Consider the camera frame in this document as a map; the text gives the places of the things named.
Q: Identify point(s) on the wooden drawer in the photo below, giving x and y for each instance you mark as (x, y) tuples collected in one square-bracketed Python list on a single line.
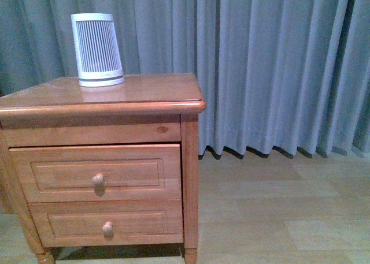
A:
[(108, 223), (99, 173)]

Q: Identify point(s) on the wooden nightstand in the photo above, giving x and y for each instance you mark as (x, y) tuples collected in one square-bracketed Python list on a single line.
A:
[(145, 109)]

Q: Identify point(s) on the white cylindrical air purifier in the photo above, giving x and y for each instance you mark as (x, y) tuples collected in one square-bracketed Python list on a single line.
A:
[(97, 51)]

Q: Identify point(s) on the grey-blue curtain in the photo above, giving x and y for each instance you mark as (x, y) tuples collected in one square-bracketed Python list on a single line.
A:
[(292, 74)]

